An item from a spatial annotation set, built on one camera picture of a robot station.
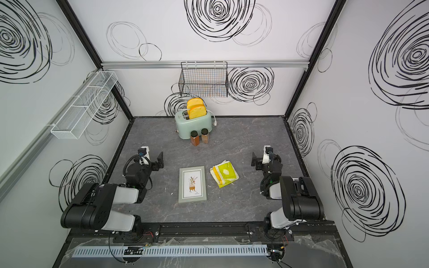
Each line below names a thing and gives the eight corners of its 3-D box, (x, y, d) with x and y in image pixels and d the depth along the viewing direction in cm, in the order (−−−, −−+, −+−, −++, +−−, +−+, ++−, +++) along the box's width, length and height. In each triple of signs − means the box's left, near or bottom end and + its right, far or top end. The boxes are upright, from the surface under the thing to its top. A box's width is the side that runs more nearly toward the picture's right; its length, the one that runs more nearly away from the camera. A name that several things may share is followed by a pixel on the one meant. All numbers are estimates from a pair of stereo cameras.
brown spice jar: (202, 144, 108) (201, 134, 100) (202, 138, 111) (201, 128, 103) (208, 144, 108) (207, 134, 100) (208, 138, 111) (207, 128, 103)
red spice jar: (191, 146, 106) (190, 137, 99) (192, 139, 109) (190, 130, 102) (198, 146, 106) (197, 137, 99) (199, 139, 109) (198, 130, 102)
